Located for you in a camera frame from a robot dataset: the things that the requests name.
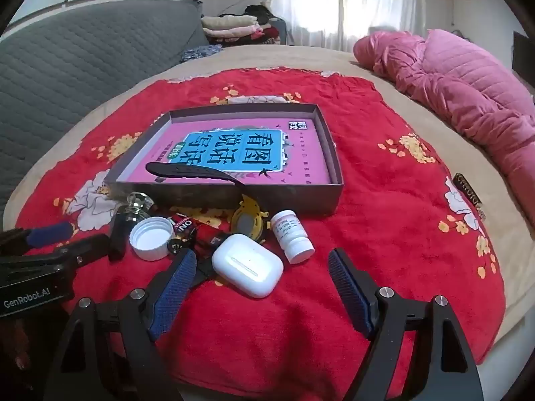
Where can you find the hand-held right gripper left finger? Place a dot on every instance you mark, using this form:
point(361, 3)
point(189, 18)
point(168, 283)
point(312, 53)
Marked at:
point(177, 277)

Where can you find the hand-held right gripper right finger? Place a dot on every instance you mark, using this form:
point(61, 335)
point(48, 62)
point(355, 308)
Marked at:
point(347, 284)

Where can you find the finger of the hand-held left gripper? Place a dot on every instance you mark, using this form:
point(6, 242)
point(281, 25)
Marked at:
point(48, 234)
point(87, 248)

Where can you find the black cylinder with gold tip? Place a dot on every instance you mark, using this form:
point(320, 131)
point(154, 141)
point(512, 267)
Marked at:
point(119, 234)

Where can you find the white bottle cap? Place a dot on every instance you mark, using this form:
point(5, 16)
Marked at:
point(151, 239)

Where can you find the red black lighter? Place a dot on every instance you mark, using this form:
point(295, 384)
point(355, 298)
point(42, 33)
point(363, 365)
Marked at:
point(184, 227)

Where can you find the white earbuds case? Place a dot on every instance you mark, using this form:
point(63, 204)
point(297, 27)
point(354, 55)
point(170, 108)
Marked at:
point(246, 265)

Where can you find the white pill bottle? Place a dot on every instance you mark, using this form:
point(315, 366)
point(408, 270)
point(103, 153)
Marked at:
point(290, 234)

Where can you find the black yellow wristwatch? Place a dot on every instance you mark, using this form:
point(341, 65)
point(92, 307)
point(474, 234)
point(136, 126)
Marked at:
point(188, 172)

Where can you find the grey cardboard box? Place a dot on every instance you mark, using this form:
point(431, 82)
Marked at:
point(271, 200)

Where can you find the red floral blanket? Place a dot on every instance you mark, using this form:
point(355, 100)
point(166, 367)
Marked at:
point(397, 238)

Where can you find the pink book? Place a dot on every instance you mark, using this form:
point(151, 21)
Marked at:
point(234, 146)

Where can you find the grey quilted headboard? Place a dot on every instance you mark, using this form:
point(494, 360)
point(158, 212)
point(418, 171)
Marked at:
point(83, 67)

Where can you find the blue patterned cloth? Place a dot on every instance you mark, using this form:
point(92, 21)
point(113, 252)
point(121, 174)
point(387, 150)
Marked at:
point(198, 53)

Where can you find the pink quilt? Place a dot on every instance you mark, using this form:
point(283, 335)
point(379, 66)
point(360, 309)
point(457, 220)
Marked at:
point(459, 79)

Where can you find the beige bed sheet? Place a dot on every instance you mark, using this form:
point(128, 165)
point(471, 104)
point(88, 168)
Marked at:
point(292, 56)

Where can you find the stack of folded clothes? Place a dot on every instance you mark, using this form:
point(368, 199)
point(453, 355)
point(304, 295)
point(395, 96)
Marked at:
point(234, 27)

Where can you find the white curtain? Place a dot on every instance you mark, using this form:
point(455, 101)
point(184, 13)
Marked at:
point(334, 4)

